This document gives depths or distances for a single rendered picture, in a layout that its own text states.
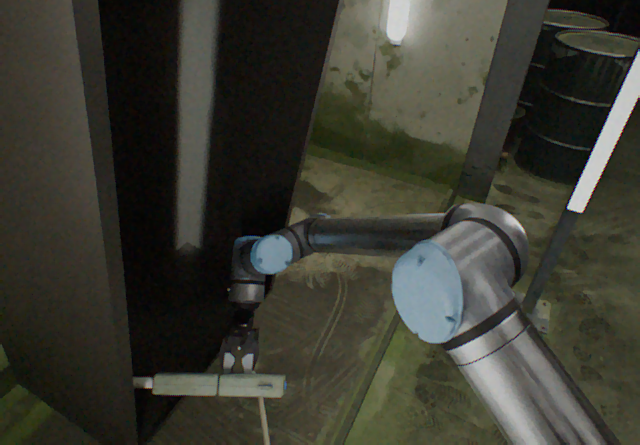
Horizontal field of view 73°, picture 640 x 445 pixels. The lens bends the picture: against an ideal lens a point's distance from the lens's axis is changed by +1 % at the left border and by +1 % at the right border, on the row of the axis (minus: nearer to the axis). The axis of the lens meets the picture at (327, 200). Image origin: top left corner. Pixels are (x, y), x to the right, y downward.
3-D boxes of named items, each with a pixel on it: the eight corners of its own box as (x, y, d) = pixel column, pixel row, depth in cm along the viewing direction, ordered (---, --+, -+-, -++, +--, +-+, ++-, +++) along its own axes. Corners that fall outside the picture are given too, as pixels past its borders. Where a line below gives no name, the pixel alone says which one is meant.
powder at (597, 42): (548, 31, 291) (549, 29, 290) (636, 39, 283) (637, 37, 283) (568, 54, 247) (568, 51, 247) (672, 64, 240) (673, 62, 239)
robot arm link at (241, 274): (241, 233, 111) (229, 238, 120) (236, 283, 108) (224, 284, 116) (275, 238, 116) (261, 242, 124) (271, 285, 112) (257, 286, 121)
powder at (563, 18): (609, 21, 325) (610, 19, 324) (599, 35, 288) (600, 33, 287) (534, 9, 349) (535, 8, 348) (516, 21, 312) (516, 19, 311)
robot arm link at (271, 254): (292, 224, 105) (272, 231, 116) (250, 242, 99) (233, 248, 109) (307, 260, 105) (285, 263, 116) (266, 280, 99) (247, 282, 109)
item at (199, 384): (291, 367, 123) (283, 377, 101) (290, 385, 122) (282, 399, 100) (119, 362, 123) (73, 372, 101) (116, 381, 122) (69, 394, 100)
